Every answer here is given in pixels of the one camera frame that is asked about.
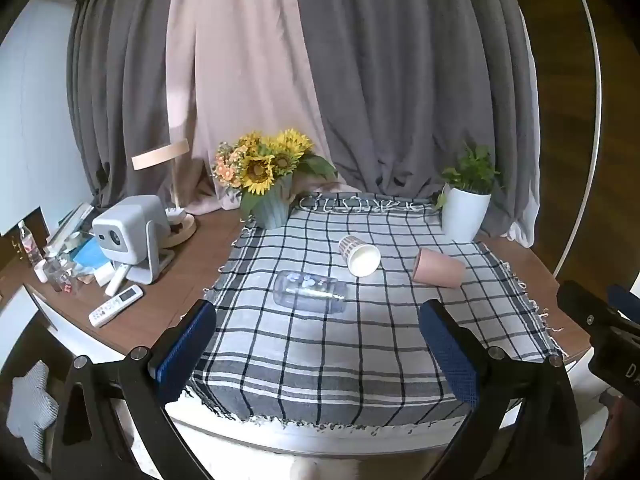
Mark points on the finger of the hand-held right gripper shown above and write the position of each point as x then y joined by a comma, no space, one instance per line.
627,300
592,310

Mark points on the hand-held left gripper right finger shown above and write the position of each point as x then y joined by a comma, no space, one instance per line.
450,355

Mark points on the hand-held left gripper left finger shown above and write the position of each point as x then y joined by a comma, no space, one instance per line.
186,355

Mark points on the pink cup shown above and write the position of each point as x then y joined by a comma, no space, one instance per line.
440,267

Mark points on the striped white paper cup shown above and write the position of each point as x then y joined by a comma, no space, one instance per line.
363,260

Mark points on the large white remote control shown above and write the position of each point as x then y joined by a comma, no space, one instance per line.
116,305

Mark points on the grey checked tablecloth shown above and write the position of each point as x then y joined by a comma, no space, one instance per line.
350,360

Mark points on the small white remote control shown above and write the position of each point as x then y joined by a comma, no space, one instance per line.
117,280

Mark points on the white cloth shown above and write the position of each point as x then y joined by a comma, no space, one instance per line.
522,232

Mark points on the blue packet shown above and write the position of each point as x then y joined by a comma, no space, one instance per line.
92,255

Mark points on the white plant pot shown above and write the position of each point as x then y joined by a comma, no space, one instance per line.
465,215

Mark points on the grey white projector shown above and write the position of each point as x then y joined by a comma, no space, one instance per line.
127,225

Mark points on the small clear jar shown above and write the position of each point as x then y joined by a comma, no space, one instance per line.
59,275

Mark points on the grey star pillow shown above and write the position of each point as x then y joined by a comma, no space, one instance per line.
32,407

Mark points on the teal ribbed vase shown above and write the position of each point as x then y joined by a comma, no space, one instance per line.
272,207

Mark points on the green leafy plant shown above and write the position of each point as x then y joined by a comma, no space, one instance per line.
472,170

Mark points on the clear plastic water bottle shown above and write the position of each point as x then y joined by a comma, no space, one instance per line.
30,247

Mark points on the sunflower bouquet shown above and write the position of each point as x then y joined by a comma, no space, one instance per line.
260,167

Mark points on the wooden desk lamp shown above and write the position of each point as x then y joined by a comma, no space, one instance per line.
162,154

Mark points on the grey curtain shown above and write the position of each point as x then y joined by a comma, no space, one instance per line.
415,70
120,85

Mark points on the pink curtain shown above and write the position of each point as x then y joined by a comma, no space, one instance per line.
235,60

